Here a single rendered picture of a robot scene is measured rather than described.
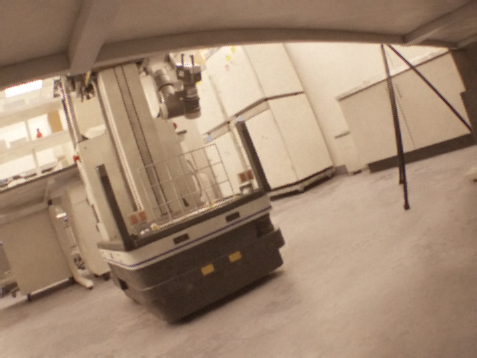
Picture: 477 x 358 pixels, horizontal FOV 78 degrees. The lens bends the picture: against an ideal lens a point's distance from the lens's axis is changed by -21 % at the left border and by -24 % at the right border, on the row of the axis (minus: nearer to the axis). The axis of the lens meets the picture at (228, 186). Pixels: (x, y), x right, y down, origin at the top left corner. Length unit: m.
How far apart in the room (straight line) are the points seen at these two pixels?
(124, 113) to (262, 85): 2.41
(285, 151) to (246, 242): 2.49
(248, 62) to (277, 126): 0.74
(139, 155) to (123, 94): 0.29
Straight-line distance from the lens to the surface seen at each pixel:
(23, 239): 3.43
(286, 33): 1.02
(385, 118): 3.02
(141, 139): 1.57
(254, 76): 3.81
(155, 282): 1.17
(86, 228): 2.76
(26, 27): 0.60
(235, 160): 4.40
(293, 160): 3.74
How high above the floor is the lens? 0.40
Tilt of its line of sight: 1 degrees down
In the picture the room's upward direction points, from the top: 21 degrees counter-clockwise
